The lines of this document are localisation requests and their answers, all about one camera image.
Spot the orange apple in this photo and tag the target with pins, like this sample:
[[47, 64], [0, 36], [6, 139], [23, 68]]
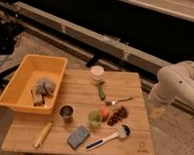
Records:
[[104, 112]]

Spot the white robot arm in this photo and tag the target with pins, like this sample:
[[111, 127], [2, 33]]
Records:
[[174, 81]]

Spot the metal fork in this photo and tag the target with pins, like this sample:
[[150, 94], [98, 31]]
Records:
[[113, 102]]

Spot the brown wooden block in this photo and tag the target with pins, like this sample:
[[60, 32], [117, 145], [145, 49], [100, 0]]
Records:
[[37, 98]]

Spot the white cup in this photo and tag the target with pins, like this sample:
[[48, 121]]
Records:
[[97, 72]]

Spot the bunch of dark grapes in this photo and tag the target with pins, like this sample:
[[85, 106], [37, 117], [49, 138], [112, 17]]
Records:
[[117, 116]]

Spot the green plastic cup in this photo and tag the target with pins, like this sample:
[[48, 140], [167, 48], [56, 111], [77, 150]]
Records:
[[95, 118]]

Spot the grey crumpled cloth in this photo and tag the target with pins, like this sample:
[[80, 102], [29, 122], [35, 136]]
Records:
[[45, 86]]

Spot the white dish brush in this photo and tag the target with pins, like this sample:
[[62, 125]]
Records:
[[122, 132]]

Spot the blue sponge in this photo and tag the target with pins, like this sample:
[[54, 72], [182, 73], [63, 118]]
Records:
[[78, 137]]

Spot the yellow plastic bin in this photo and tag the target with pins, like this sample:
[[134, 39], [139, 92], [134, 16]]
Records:
[[17, 94]]

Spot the small metal cup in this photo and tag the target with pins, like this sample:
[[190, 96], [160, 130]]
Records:
[[66, 112]]

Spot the black tripod stand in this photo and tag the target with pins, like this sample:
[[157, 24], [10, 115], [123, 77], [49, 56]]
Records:
[[8, 33]]

